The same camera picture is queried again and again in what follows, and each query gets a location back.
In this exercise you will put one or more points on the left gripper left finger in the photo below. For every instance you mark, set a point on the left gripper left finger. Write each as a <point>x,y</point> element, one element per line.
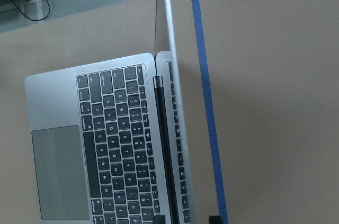
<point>159,219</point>

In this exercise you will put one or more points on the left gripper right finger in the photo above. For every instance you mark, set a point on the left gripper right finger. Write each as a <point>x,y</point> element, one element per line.
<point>215,220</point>

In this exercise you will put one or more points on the grey laptop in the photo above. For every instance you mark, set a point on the grey laptop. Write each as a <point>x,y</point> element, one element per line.
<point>108,143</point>

